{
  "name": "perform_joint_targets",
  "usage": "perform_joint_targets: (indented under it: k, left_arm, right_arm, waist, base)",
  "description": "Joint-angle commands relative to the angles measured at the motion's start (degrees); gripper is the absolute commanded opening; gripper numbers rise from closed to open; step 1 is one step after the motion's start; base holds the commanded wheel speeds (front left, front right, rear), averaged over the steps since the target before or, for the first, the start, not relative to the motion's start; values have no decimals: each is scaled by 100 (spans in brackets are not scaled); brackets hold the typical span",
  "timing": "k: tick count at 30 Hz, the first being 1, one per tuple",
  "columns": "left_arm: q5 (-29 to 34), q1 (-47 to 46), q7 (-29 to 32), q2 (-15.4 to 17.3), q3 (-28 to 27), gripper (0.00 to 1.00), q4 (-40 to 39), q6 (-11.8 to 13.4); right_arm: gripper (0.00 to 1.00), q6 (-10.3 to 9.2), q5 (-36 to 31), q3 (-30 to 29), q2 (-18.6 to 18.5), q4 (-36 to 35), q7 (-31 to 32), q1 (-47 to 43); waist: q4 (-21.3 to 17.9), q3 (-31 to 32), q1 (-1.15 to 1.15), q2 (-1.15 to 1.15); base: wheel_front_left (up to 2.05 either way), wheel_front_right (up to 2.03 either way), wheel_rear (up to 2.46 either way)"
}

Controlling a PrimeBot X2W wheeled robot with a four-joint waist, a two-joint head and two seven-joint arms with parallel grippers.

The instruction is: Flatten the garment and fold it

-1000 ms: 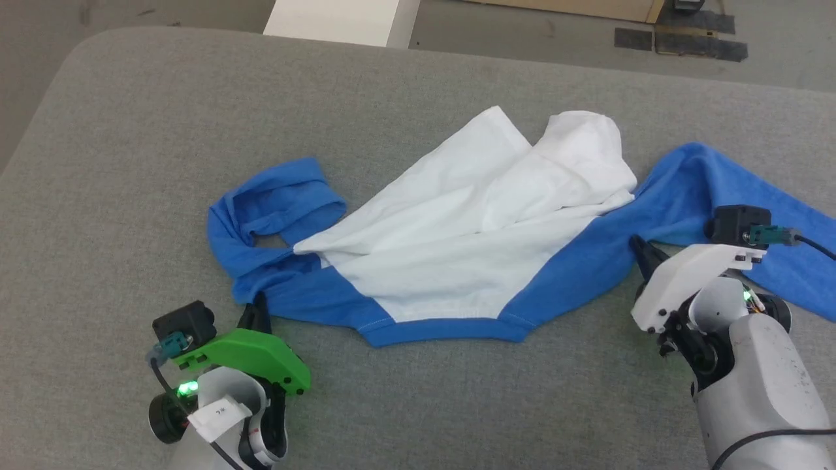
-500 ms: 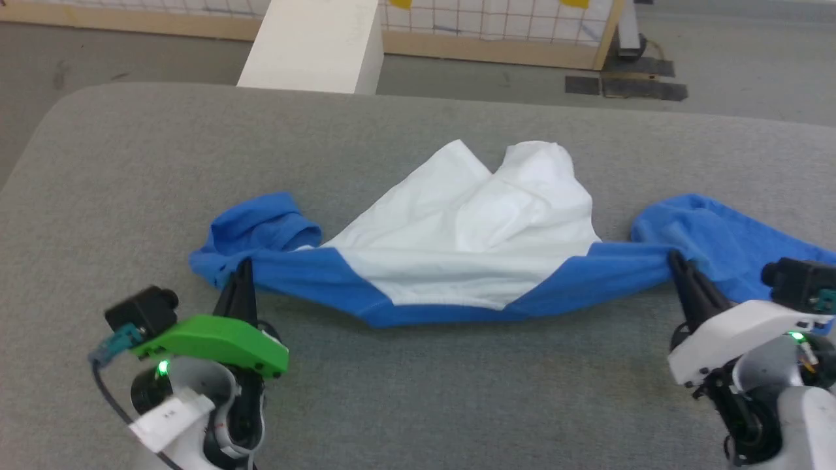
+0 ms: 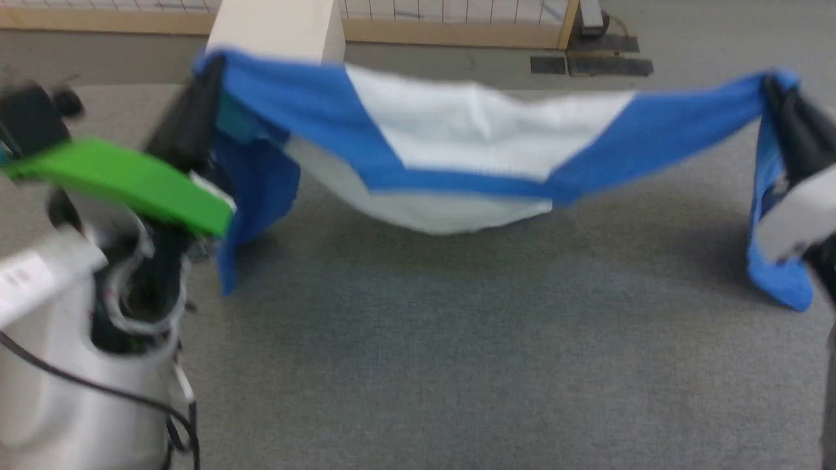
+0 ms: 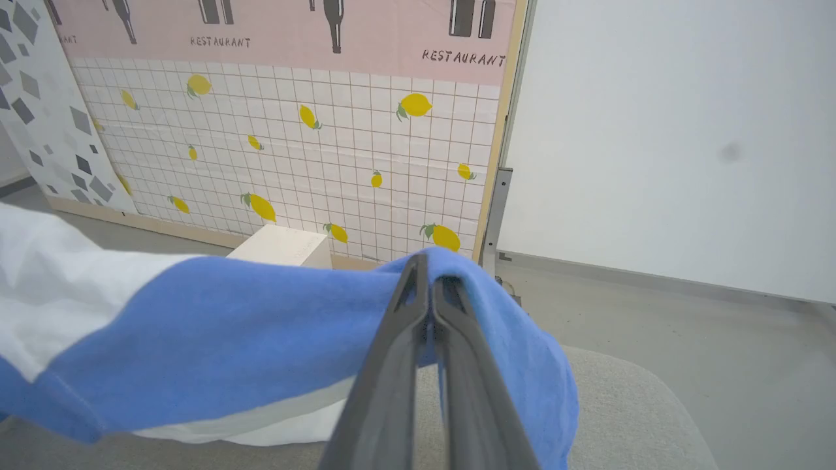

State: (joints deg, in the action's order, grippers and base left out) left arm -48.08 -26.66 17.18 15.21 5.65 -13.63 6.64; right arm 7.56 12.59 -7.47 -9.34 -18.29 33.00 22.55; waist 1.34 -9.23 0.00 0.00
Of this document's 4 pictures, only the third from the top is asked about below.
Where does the blue and white garment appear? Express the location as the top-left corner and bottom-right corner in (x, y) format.
(193, 49), (814, 312)

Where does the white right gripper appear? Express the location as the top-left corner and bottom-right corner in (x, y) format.
(754, 78), (836, 263)

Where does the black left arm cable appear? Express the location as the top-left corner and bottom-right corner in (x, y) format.
(0, 332), (201, 470)

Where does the grey fabric sofa cushion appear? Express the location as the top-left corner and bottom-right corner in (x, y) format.
(0, 82), (836, 470)

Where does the grey metal stand leg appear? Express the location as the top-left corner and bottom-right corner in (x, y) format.
(579, 0), (612, 37)

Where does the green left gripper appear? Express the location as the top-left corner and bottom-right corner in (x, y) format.
(0, 55), (237, 240)

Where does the white box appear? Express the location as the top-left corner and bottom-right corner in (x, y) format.
(206, 0), (346, 66)

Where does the large black floor plate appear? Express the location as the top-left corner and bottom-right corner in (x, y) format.
(566, 34), (654, 78)

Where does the lemon print partition panel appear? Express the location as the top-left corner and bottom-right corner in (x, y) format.
(0, 0), (581, 51)

